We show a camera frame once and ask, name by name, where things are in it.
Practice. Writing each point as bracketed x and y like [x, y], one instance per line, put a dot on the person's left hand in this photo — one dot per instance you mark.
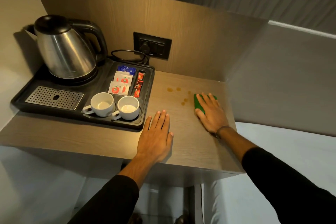
[153, 142]

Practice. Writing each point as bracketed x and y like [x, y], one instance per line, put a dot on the person's right hand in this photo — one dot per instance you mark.
[214, 117]

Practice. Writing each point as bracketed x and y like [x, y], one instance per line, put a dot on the person's left thumb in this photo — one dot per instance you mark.
[171, 139]

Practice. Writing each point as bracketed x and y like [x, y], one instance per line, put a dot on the person's right thumb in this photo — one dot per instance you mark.
[200, 117]

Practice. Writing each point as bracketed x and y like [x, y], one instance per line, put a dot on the person's left little finger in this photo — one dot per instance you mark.
[147, 126]

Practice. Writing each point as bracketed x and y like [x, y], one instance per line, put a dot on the person's right middle finger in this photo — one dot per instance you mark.
[211, 100]

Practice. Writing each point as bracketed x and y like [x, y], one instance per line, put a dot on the person's left middle finger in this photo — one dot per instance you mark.
[162, 121]

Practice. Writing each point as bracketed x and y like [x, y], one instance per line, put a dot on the person's right little finger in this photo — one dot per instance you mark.
[220, 106]

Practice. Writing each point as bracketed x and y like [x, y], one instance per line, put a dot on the green scrub sponge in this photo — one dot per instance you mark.
[198, 103]

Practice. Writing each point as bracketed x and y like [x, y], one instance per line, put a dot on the person's right forearm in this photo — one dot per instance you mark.
[275, 179]

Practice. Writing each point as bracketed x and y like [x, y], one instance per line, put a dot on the person's left forearm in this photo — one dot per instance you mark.
[123, 195]

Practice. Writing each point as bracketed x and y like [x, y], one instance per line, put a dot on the white ceramic cup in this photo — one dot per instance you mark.
[128, 108]
[102, 104]

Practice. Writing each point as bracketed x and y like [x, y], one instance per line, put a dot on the brown spill drops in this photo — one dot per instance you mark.
[170, 90]

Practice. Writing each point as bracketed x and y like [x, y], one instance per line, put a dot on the red stick sachet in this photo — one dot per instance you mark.
[138, 84]
[141, 76]
[136, 93]

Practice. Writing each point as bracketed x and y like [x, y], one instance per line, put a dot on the white tea bag packet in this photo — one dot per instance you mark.
[118, 88]
[122, 78]

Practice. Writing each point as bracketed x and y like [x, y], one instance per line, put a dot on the blue sachet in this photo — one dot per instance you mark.
[126, 69]

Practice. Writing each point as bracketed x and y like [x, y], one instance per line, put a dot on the black plastic tray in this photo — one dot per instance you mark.
[102, 82]

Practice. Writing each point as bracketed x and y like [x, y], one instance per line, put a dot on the black power plug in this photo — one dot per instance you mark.
[144, 47]

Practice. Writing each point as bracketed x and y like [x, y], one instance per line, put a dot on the white bed sheet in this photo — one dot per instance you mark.
[288, 147]

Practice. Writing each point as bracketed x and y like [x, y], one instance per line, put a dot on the person's right shoe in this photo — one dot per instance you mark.
[180, 220]

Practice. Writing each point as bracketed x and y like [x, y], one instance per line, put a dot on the person's shoe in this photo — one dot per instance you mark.
[180, 220]
[135, 219]

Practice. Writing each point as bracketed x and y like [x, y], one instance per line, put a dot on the person's left shoe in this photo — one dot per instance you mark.
[135, 219]

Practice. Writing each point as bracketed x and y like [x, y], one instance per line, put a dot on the perforated metal drip grate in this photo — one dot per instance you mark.
[53, 97]

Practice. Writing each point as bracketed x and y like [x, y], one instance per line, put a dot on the steel electric kettle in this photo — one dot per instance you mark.
[65, 50]

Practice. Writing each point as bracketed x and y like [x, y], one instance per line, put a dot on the black wall socket plate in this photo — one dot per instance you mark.
[162, 48]

